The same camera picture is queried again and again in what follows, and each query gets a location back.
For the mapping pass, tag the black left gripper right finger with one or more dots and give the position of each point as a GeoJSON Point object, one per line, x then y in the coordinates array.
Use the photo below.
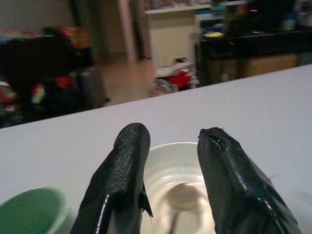
{"type": "Point", "coordinates": [226, 185]}

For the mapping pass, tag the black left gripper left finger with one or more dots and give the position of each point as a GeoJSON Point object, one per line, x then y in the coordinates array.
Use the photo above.
{"type": "Point", "coordinates": [122, 175]}

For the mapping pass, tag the gold metal spoon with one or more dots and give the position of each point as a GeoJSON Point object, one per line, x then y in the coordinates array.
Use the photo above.
{"type": "Point", "coordinates": [183, 197]}

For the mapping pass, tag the white ceramic bowl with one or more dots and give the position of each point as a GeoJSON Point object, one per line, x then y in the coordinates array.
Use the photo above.
{"type": "Point", "coordinates": [168, 158]}

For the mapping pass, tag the green cup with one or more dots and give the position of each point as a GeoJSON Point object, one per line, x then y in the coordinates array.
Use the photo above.
{"type": "Point", "coordinates": [29, 209]}

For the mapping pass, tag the red toy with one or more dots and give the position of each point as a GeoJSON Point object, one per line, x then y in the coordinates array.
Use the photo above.
{"type": "Point", "coordinates": [180, 80]}

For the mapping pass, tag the brown cardboard box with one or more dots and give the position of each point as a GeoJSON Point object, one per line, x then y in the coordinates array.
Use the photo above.
{"type": "Point", "coordinates": [270, 64]}

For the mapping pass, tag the black pile of bags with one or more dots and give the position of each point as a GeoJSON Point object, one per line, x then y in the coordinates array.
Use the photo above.
{"type": "Point", "coordinates": [36, 73]}

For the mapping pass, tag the black cabinet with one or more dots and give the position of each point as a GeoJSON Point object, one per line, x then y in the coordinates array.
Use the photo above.
{"type": "Point", "coordinates": [253, 45]}

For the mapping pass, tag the white shelf unit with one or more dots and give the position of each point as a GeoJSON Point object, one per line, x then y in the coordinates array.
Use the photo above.
{"type": "Point", "coordinates": [170, 36]}

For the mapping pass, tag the yellow cloth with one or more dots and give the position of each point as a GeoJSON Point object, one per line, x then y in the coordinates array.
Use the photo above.
{"type": "Point", "coordinates": [213, 35]}

